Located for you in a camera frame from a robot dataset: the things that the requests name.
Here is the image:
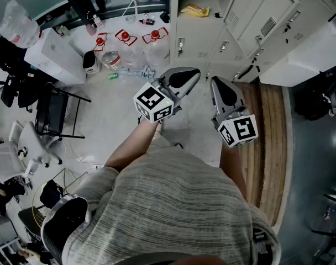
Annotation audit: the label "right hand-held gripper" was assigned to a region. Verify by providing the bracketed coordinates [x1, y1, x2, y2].
[210, 76, 259, 149]

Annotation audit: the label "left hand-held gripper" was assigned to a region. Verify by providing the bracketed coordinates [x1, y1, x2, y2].
[133, 66, 201, 124]

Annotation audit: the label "grey wall cabinet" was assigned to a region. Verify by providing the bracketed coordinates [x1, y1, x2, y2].
[169, 0, 336, 84]

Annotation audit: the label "yellow snack packet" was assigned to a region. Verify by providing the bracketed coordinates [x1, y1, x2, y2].
[180, 3, 210, 18]

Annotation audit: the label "person's right forearm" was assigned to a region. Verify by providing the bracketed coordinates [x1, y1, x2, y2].
[219, 144, 248, 201]

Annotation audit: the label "person's left forearm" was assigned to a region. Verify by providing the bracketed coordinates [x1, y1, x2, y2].
[104, 117, 165, 173]

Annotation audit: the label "clear water jug red cap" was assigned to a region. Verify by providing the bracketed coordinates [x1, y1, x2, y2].
[114, 29, 146, 68]
[141, 28, 171, 68]

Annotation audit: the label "grey power strip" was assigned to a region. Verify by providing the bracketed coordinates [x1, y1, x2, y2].
[119, 65, 155, 80]

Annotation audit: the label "wooden platform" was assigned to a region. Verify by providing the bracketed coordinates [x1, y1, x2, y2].
[234, 81, 289, 226]

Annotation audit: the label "person's beige trousers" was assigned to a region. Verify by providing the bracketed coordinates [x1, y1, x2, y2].
[147, 121, 173, 151]

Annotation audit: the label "clear water jug red label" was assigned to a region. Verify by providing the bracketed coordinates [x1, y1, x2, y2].
[93, 33, 122, 71]

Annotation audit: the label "black bag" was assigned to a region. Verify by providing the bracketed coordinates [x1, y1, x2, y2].
[293, 73, 336, 121]

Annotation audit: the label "large white box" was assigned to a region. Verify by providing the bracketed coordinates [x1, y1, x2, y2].
[259, 18, 336, 88]

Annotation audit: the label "small clear bottle red label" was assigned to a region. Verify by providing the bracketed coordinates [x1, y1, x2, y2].
[92, 14, 105, 29]

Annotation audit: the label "person in grey shirt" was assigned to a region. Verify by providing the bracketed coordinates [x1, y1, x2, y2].
[40, 144, 282, 265]

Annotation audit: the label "white cardboard box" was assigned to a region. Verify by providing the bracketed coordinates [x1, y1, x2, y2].
[24, 28, 87, 85]

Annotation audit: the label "black folding chair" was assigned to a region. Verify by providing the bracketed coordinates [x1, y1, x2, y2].
[35, 81, 92, 140]

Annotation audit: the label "dark metal machinery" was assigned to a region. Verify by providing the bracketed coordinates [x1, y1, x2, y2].
[311, 192, 336, 259]

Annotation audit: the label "white office chair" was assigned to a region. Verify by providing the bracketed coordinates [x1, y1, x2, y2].
[0, 120, 63, 183]

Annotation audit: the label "black office chair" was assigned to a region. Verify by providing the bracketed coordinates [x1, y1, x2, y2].
[0, 37, 36, 113]

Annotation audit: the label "clear bag of plastic bottles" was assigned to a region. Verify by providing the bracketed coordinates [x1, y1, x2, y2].
[0, 0, 43, 49]

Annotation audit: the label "gold wire basket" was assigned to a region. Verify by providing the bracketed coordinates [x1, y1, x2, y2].
[31, 179, 66, 227]

